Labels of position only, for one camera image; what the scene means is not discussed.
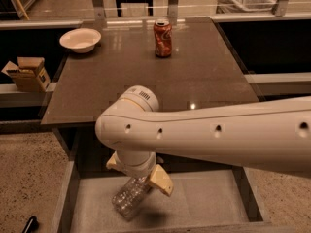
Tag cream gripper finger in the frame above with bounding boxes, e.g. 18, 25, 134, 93
148, 164, 174, 197
106, 153, 117, 170

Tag white bowl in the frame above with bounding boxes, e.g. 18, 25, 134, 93
59, 28, 101, 53

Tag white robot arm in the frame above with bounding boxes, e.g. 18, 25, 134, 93
95, 85, 311, 196

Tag grey counter cabinet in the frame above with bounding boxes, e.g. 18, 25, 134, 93
42, 17, 258, 152

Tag clear plastic water bottle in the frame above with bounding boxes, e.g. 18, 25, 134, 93
112, 177, 151, 219

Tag open grey drawer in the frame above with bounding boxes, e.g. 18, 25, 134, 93
50, 127, 294, 233

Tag trash bin with liner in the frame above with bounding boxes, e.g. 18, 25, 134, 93
216, 0, 275, 14

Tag black object on floor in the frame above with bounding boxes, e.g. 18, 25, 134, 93
22, 216, 39, 233

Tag open cardboard box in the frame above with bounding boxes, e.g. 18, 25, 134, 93
1, 57, 51, 92

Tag red soda can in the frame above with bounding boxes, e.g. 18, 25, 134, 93
154, 19, 172, 57

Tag wooden broom handle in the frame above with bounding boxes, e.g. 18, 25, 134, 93
15, 0, 30, 20

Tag dark chair legs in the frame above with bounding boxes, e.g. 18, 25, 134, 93
115, 0, 154, 17

